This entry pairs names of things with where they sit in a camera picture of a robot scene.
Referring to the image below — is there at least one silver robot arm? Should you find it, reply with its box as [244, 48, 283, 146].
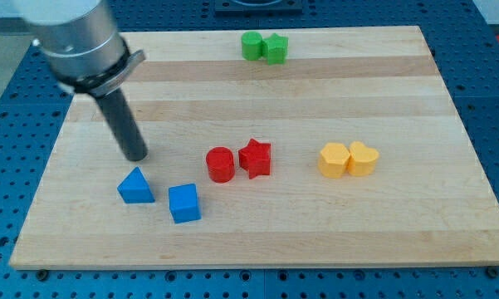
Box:
[13, 0, 145, 97]

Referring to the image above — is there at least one wooden board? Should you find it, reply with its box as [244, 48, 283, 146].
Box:
[9, 26, 499, 270]

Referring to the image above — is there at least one blue cube block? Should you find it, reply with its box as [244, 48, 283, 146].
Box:
[169, 184, 202, 223]

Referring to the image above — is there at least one red star block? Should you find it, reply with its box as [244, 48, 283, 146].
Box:
[238, 139, 272, 179]

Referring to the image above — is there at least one red cylinder block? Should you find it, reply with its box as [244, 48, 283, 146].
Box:
[205, 147, 235, 184]

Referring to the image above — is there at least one yellow hexagon block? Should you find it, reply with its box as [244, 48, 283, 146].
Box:
[317, 143, 350, 179]

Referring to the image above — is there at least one green star block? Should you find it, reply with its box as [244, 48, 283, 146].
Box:
[262, 33, 289, 65]

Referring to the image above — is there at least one green cylinder block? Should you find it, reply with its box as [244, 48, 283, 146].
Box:
[241, 31, 262, 61]

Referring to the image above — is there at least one yellow heart block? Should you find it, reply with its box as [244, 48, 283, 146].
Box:
[347, 141, 379, 177]

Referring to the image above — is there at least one blue triangle block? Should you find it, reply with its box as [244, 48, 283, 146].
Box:
[117, 167, 155, 204]

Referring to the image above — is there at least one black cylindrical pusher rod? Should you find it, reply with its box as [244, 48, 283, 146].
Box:
[95, 89, 148, 161]

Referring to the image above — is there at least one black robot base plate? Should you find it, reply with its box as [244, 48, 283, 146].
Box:
[213, 0, 304, 16]

